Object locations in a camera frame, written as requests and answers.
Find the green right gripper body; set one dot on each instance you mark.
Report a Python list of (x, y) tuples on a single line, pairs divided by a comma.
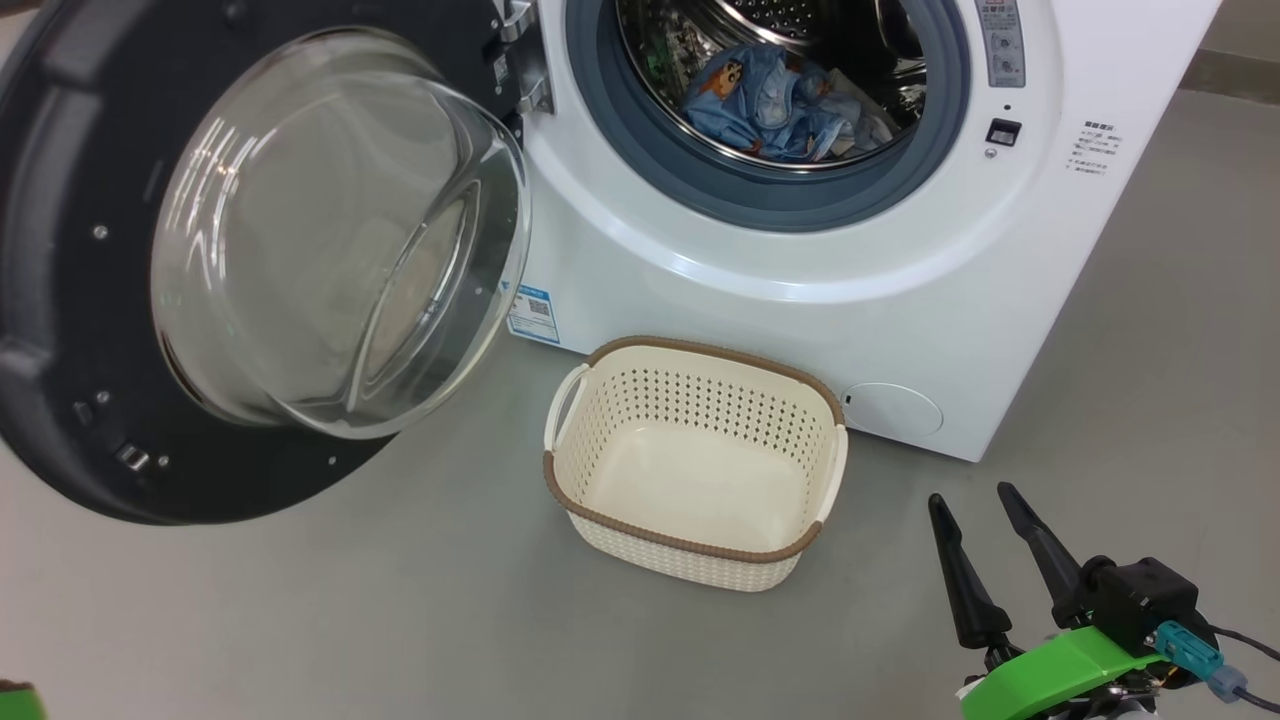
[(1060, 675)]

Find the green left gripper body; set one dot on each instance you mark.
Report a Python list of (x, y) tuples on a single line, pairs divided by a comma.
[(20, 705)]

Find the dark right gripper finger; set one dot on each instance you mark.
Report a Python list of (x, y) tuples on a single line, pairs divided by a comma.
[(965, 590), (1045, 555)]

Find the blue printed denim garment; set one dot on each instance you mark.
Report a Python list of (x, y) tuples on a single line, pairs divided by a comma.
[(770, 100)]

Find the black-rimmed glass washer door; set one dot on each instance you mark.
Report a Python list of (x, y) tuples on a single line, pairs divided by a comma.
[(330, 230)]

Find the white front-load washing machine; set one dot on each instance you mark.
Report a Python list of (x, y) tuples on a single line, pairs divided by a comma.
[(1000, 300)]

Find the cream basket with brown rim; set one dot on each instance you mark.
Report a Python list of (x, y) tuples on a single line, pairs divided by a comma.
[(690, 480)]

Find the grey rubber door seal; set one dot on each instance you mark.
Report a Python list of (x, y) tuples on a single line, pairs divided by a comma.
[(800, 200)]

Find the chrome washer door hinge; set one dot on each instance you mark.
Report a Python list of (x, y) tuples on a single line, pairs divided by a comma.
[(530, 90)]

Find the round white filter cover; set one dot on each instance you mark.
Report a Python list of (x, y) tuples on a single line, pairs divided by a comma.
[(895, 410)]

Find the grey warning sticker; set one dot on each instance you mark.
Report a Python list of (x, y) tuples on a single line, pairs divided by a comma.
[(1003, 45)]

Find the blue energy label sticker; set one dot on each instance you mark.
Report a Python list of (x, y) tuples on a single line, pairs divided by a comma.
[(533, 315)]

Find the steel washer drum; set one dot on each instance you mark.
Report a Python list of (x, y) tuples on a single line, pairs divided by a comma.
[(900, 40)]

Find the teal right camera connector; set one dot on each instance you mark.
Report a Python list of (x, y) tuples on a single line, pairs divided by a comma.
[(1190, 650)]

